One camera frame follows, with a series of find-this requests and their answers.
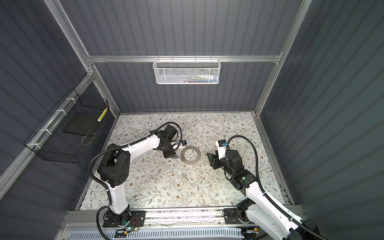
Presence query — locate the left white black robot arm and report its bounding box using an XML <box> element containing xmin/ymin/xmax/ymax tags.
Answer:
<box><xmin>90</xmin><ymin>122</ymin><xmax>186</xmax><ymax>227</ymax></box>

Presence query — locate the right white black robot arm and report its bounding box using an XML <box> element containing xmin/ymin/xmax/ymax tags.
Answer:
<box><xmin>207</xmin><ymin>150</ymin><xmax>323</xmax><ymax>240</ymax></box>

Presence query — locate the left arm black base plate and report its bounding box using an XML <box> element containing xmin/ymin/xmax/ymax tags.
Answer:
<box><xmin>103</xmin><ymin>210</ymin><xmax>147</xmax><ymax>228</ymax></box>

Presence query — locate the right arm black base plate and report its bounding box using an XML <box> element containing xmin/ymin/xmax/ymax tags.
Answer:
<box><xmin>222</xmin><ymin>207</ymin><xmax>266</xmax><ymax>225</ymax></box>

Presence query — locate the yellow marker pen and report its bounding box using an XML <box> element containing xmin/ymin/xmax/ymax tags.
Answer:
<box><xmin>97</xmin><ymin>107</ymin><xmax>108</xmax><ymax>122</ymax></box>

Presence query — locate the white wire mesh basket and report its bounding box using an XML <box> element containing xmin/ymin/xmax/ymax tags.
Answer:
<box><xmin>153</xmin><ymin>59</ymin><xmax>222</xmax><ymax>85</ymax></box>

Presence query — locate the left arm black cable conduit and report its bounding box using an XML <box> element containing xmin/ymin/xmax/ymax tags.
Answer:
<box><xmin>88</xmin><ymin>121</ymin><xmax>184</xmax><ymax>240</ymax></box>

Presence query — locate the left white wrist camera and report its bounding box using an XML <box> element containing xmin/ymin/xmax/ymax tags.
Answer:
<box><xmin>171</xmin><ymin>140</ymin><xmax>187</xmax><ymax>151</ymax></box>

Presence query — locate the black wire basket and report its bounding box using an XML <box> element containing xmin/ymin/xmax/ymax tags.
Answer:
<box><xmin>24</xmin><ymin>91</ymin><xmax>109</xmax><ymax>164</ymax></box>

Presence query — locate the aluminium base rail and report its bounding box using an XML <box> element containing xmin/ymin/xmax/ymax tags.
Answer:
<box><xmin>59</xmin><ymin>206</ymin><xmax>259</xmax><ymax>233</ymax></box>

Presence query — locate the white tube in basket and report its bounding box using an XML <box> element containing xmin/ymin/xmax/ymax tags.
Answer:
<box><xmin>196</xmin><ymin>75</ymin><xmax>219</xmax><ymax>83</ymax></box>

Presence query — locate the black foam pad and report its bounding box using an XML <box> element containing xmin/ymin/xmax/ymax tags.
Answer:
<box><xmin>63</xmin><ymin>113</ymin><xmax>101</xmax><ymax>137</ymax></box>

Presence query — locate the white perforated vent strip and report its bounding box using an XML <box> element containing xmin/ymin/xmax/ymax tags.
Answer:
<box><xmin>67</xmin><ymin>227</ymin><xmax>244</xmax><ymax>240</ymax></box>

